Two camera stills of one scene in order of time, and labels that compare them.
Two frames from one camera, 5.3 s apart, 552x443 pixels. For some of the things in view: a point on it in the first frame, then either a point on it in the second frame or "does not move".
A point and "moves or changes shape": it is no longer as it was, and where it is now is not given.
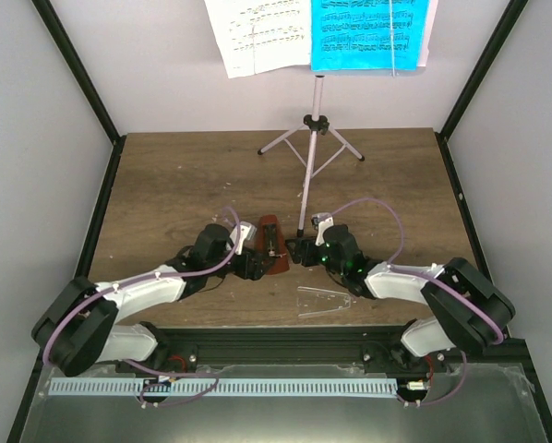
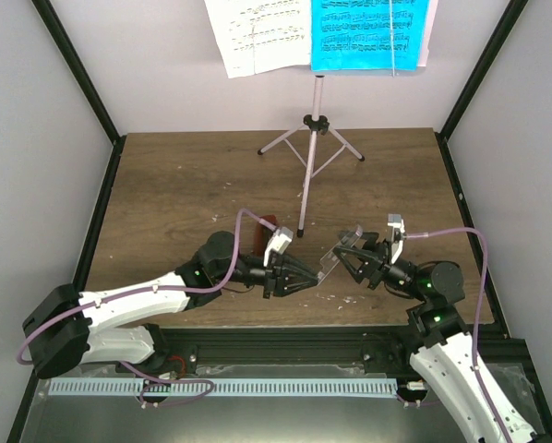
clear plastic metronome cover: (311, 301) moves or changes shape
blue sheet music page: (355, 35) does not move
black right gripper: (305, 245) to (382, 251)
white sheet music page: (259, 35) does not move
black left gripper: (255, 273) to (276, 273)
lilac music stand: (318, 123) does not move
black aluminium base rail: (372, 346) does not move
